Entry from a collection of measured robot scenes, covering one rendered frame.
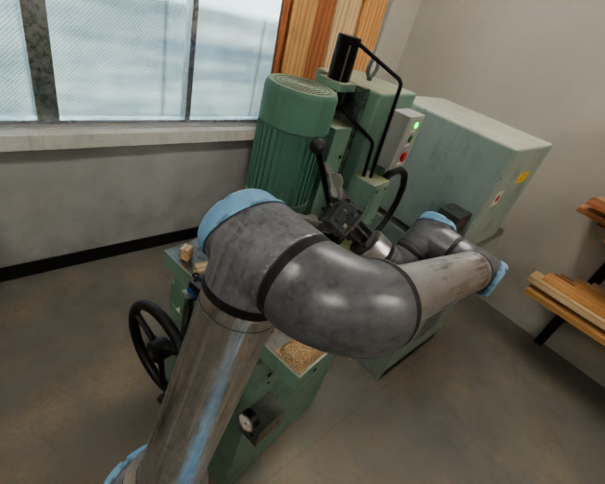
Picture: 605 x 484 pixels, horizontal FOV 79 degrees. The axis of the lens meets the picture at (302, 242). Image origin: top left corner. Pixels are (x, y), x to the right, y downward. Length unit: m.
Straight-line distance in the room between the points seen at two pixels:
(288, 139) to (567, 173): 2.40
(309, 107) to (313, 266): 0.53
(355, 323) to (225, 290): 0.16
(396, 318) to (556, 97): 2.72
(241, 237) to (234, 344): 0.14
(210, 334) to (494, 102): 2.88
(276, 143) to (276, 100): 0.09
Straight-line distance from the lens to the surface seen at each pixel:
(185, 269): 1.19
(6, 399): 2.08
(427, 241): 0.91
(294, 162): 0.89
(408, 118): 1.08
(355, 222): 0.82
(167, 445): 0.66
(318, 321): 0.37
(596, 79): 3.00
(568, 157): 3.01
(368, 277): 0.38
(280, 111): 0.85
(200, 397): 0.56
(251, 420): 1.14
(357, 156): 1.06
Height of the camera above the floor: 1.68
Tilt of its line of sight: 33 degrees down
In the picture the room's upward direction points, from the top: 17 degrees clockwise
